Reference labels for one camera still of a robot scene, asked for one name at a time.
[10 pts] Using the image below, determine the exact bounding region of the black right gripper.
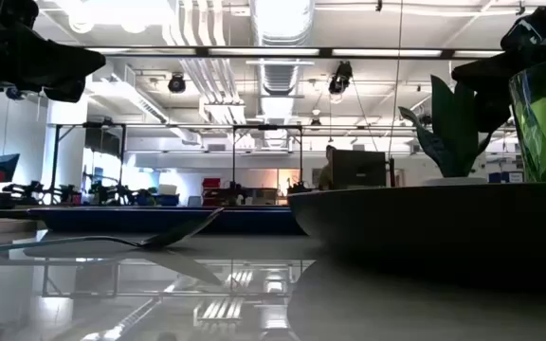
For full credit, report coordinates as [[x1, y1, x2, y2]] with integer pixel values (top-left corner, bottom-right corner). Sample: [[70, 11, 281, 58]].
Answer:
[[450, 0, 546, 135]]

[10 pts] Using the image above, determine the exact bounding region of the dark grey round plate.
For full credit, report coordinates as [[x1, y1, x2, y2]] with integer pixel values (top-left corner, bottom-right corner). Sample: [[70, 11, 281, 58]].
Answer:
[[285, 181, 546, 288]]

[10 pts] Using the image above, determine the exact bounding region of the blue-handled metal spoon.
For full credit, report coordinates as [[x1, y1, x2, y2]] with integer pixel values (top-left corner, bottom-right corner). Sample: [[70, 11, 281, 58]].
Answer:
[[0, 206, 226, 257]]

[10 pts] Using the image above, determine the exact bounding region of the green snake plant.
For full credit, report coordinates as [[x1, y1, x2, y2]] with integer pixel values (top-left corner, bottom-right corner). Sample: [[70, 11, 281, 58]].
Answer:
[[397, 74, 493, 179]]

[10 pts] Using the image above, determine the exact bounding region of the white round plant pot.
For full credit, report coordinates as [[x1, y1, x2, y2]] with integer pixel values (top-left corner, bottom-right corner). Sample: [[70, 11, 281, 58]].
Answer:
[[421, 175, 490, 188]]

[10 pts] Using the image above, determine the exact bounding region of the black computer monitor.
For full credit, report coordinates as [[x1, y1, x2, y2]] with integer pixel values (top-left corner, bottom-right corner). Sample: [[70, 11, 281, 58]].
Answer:
[[331, 149, 389, 189]]

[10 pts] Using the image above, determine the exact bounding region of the blue storage bin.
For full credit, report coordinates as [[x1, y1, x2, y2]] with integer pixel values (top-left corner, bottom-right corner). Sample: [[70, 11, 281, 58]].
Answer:
[[136, 192, 181, 207]]

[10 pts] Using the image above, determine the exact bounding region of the person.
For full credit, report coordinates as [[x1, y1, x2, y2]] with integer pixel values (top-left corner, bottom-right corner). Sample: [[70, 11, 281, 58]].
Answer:
[[317, 144, 338, 191]]

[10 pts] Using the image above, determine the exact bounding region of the red storage box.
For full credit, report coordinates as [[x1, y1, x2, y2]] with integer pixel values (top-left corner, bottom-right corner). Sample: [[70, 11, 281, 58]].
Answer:
[[201, 177, 223, 206]]

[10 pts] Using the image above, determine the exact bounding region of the black background gantry frame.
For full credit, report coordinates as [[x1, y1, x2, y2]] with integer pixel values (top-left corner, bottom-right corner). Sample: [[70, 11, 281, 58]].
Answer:
[[48, 121, 128, 206]]

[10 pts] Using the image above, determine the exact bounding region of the black hanging ceiling camera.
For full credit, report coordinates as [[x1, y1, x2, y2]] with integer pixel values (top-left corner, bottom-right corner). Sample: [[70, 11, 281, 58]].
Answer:
[[167, 71, 188, 95], [327, 60, 354, 96]]

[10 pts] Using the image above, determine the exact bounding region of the overhead frame light bar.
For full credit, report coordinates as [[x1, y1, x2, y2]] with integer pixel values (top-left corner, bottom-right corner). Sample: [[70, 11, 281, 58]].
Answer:
[[84, 45, 507, 62]]

